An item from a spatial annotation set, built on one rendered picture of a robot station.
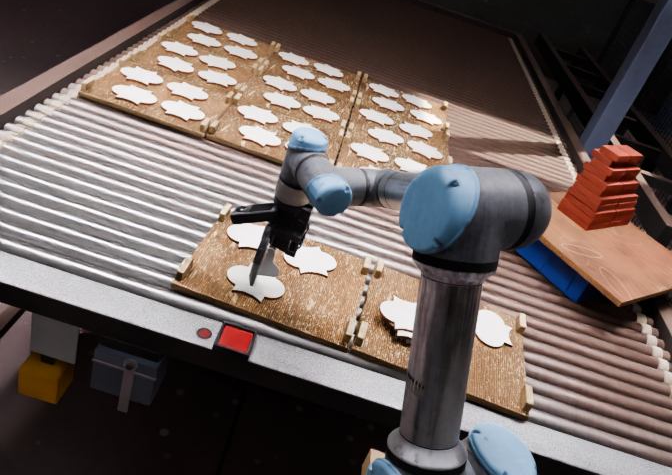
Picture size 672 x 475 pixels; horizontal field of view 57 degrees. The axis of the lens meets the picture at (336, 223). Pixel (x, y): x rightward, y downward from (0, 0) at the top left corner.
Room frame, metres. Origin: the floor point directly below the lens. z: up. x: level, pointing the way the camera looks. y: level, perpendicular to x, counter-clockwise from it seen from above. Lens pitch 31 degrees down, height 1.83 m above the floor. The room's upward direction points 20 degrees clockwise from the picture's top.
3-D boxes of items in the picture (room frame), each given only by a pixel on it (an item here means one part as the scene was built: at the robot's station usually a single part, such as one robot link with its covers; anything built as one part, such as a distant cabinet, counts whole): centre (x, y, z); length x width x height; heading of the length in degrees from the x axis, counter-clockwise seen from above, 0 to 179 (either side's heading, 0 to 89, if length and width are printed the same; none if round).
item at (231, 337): (0.93, 0.11, 0.92); 0.06 x 0.06 x 0.01; 3
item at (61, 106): (1.67, -0.02, 0.90); 1.95 x 0.05 x 0.05; 93
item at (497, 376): (1.19, -0.34, 0.93); 0.41 x 0.35 x 0.02; 88
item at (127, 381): (0.91, 0.31, 0.77); 0.14 x 0.11 x 0.18; 93
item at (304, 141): (1.11, 0.10, 1.28); 0.09 x 0.08 x 0.11; 36
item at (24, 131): (1.47, -0.03, 0.90); 1.95 x 0.05 x 0.05; 93
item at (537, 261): (1.76, -0.74, 0.97); 0.31 x 0.31 x 0.10; 43
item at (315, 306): (1.19, 0.08, 0.93); 0.41 x 0.35 x 0.02; 90
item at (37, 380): (0.90, 0.49, 0.74); 0.09 x 0.08 x 0.24; 93
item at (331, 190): (1.04, 0.03, 1.28); 0.11 x 0.11 x 0.08; 36
